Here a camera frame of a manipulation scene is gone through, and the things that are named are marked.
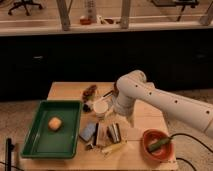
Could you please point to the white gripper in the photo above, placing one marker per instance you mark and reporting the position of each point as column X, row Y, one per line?
column 125, row 111

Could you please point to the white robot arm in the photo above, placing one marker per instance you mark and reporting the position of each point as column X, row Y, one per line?
column 133, row 86

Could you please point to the metal cup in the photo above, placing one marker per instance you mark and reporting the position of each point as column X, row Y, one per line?
column 113, row 132

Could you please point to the black whiteboard eraser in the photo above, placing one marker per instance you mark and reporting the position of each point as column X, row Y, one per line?
column 96, row 134

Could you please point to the brown pinecone toy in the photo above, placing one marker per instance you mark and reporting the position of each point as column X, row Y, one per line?
column 89, row 93

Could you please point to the green cucumber toy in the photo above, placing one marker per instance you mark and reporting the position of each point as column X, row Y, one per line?
column 158, row 144

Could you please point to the orange bowl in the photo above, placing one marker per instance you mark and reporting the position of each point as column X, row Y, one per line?
column 163, row 154

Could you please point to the yellow sponge ball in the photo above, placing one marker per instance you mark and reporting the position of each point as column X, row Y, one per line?
column 54, row 123

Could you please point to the green plastic tray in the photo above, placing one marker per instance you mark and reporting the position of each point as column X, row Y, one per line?
column 43, row 143

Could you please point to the red white object on shelf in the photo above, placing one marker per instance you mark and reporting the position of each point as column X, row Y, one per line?
column 85, row 20

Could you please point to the black office chair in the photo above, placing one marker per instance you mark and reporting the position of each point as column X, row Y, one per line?
column 24, row 3

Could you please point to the black stand post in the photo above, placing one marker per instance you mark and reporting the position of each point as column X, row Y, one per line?
column 8, row 154

